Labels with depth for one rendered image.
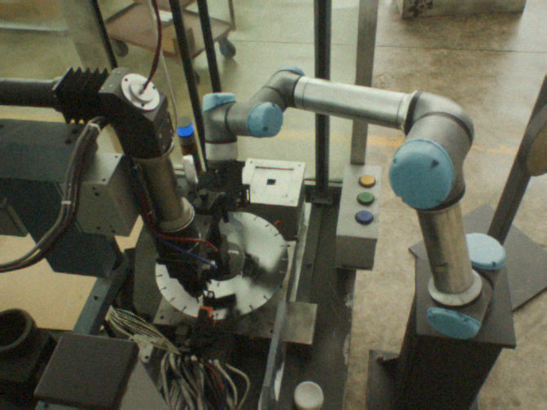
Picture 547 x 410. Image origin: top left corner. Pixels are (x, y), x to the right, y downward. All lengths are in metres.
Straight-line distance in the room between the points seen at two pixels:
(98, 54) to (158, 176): 0.79
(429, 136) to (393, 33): 3.07
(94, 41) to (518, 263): 1.96
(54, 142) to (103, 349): 0.56
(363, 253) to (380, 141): 1.66
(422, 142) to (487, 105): 2.48
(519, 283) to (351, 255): 1.20
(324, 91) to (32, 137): 0.61
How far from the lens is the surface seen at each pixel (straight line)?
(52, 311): 1.63
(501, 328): 1.51
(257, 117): 1.13
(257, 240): 1.35
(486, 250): 1.35
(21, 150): 0.85
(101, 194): 0.82
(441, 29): 4.13
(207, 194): 1.03
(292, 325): 1.36
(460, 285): 1.21
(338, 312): 1.46
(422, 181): 0.98
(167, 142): 0.83
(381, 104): 1.13
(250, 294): 1.26
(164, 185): 0.87
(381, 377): 2.20
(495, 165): 3.05
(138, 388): 0.31
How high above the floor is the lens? 2.00
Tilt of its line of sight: 48 degrees down
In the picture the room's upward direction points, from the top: 5 degrees counter-clockwise
